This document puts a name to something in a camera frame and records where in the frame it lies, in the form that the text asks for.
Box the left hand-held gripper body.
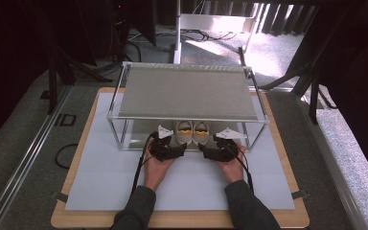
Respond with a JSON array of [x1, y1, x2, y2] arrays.
[[149, 125, 177, 163]]

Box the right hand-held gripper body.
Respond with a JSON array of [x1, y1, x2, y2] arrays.
[[209, 126, 248, 163]]

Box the white and beige sneaker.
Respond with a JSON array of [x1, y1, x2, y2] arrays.
[[192, 120, 212, 147], [172, 120, 195, 147]]

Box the metal shoe rack grey shelves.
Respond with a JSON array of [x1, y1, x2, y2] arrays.
[[105, 60, 271, 154]]

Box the person's right hand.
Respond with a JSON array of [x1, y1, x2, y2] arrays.
[[213, 143, 247, 184]]

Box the person's left hand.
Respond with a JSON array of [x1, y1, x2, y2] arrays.
[[143, 140, 177, 193]]

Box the pale blue table mat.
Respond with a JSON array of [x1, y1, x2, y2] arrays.
[[63, 92, 297, 213]]

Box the wooden table board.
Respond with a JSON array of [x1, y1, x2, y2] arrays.
[[50, 86, 311, 230]]

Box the black tripod stand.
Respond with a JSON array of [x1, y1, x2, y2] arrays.
[[258, 61, 339, 126], [45, 52, 113, 116]]

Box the white metal stand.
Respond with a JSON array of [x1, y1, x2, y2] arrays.
[[172, 0, 264, 65]]

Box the dark pleated curtain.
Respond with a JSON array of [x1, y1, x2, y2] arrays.
[[257, 2, 318, 36]]

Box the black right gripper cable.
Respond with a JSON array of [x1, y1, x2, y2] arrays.
[[221, 139, 256, 196]]

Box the black strap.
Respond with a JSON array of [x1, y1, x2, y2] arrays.
[[49, 190, 69, 204], [291, 189, 311, 201]]

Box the black rectangular floor bracket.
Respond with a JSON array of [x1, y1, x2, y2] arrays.
[[54, 112, 78, 127]]

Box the black cable loop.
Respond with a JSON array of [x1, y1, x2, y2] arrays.
[[54, 142, 80, 171]]

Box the black floor cables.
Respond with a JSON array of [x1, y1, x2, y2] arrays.
[[177, 28, 239, 43]]

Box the aluminium floor rail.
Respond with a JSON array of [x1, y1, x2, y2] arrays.
[[0, 85, 74, 230], [294, 95, 368, 230]]

